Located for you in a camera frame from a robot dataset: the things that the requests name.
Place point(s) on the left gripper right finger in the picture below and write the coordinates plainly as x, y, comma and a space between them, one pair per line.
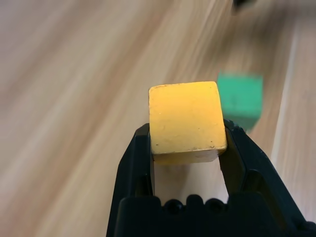
251, 168

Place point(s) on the yellow wooden block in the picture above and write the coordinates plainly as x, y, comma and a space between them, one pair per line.
186, 118

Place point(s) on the green wooden block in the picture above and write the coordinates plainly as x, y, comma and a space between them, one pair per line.
243, 98

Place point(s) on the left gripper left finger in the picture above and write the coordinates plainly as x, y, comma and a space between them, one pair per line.
135, 168

